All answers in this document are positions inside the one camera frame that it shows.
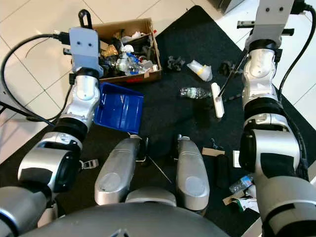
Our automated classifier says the black floor rug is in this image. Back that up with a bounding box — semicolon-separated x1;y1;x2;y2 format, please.
0;5;316;237

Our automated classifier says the grey robot torso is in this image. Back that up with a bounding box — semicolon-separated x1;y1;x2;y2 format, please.
63;187;243;237

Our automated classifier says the torn green white paper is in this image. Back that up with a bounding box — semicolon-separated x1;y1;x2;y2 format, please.
222;190;261;214

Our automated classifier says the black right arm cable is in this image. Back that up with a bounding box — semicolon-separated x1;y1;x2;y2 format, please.
278;2;316;102

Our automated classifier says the brown cardboard box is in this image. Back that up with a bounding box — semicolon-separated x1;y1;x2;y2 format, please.
94;18;163;84

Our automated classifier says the silver right robot leg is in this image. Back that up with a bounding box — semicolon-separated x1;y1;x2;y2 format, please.
176;134;210;212

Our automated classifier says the clear plastic water bottle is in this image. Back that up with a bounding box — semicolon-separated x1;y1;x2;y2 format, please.
180;87;212;99

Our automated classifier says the flat white card box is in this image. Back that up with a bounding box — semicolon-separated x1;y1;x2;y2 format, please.
233;150;243;169

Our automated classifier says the silver robot leg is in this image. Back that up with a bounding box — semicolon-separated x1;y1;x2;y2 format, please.
176;134;210;212
94;135;142;206

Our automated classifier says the white broom with black handle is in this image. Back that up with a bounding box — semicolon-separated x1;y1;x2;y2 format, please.
210;47;250;119

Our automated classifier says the dark furniture base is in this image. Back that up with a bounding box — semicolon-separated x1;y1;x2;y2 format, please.
206;0;234;15

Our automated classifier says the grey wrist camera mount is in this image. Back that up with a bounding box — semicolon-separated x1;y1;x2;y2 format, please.
69;27;99;73
258;0;297;41

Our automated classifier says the crumpled white plastic cup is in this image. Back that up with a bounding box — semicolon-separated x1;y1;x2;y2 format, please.
187;60;213;82

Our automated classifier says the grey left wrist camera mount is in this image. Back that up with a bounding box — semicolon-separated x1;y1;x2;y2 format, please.
69;27;99;73

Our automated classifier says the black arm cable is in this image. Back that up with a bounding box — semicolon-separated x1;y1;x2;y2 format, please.
278;2;316;102
1;32;76;125

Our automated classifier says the small black plastic object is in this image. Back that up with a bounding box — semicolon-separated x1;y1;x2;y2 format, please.
220;60;240;76
166;55;186;71

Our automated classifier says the silver left robot leg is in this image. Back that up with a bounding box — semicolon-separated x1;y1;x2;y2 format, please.
94;135;142;206

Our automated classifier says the crumpled white plastic bag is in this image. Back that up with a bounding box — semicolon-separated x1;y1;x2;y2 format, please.
246;184;261;199

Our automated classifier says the crushed clear plastic bottle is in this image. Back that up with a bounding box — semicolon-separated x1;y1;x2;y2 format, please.
118;51;155;75

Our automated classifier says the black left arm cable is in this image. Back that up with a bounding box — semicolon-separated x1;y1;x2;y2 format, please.
1;32;76;125

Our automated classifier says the brown cardboard strip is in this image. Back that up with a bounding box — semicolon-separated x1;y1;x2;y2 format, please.
202;147;226;157

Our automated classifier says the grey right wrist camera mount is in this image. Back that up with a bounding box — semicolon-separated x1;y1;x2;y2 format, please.
258;0;297;41

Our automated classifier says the black stand leg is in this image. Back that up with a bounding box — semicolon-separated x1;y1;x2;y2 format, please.
0;101;31;120

